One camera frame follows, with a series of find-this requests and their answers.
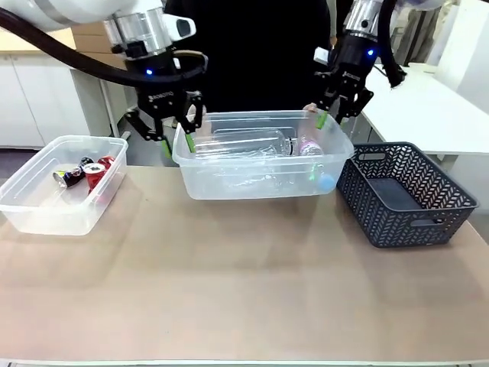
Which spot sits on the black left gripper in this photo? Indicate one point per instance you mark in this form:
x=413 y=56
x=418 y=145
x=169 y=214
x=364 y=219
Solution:
x=158 y=91

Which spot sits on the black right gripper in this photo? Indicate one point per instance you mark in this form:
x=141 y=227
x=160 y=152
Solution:
x=351 y=65

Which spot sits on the large clear plastic bin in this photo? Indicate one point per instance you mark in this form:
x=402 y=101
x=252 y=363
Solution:
x=260 y=179

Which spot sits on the dark grey woven plastic basket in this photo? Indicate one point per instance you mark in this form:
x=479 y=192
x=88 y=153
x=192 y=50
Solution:
x=405 y=214

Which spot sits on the person left hand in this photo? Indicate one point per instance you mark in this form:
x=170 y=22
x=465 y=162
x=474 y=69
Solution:
x=311 y=108

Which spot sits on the clear bottle pink label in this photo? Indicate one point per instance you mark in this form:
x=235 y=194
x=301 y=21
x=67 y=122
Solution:
x=311 y=145

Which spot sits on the large clear plastic bottle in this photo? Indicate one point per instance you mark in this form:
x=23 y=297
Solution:
x=244 y=143

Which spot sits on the white desk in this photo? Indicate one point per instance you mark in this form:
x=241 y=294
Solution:
x=420 y=99

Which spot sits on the crushed red can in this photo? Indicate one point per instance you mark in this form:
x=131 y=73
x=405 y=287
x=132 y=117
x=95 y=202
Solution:
x=107 y=161

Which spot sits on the clear bottle blue cap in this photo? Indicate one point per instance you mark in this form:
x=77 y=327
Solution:
x=326 y=182

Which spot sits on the person in black clothes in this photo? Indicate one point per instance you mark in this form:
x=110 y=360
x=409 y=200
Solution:
x=260 y=57

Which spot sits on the small black silver can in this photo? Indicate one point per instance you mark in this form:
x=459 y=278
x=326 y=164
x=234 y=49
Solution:
x=87 y=161

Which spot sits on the flat cardboard box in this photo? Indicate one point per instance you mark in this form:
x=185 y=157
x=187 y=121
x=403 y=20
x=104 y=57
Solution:
x=99 y=51

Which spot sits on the crushed black can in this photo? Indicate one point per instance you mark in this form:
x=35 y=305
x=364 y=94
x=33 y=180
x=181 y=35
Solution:
x=70 y=177

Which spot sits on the large cardboard box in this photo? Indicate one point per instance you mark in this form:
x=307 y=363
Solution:
x=91 y=28

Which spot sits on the white cabinet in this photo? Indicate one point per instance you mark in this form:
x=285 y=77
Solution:
x=42 y=99

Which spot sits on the shallow clear plastic bin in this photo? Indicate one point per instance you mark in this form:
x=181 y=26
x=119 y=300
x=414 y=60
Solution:
x=46 y=214

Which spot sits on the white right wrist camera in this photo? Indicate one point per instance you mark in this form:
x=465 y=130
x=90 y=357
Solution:
x=321 y=55

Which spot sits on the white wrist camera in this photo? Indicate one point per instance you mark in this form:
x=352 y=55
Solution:
x=181 y=26
x=321 y=55

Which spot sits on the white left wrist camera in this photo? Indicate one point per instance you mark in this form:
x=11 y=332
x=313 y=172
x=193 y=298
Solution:
x=181 y=26

